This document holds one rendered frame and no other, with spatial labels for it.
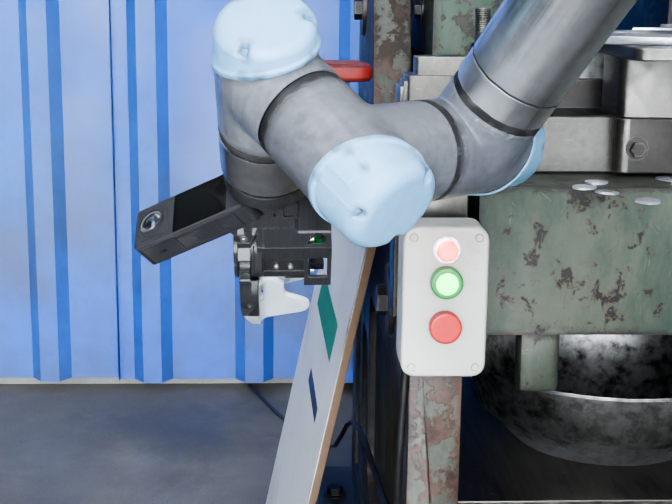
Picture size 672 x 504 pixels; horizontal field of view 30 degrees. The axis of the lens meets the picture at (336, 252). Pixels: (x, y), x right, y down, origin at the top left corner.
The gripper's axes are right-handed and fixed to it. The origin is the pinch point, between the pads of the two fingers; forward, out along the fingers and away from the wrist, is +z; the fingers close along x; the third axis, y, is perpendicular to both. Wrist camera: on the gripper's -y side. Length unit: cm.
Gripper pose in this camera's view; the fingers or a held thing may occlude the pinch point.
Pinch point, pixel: (249, 310)
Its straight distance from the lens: 115.2
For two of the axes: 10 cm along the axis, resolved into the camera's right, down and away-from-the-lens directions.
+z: -0.2, 6.1, 7.9
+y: 10.0, -0.1, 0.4
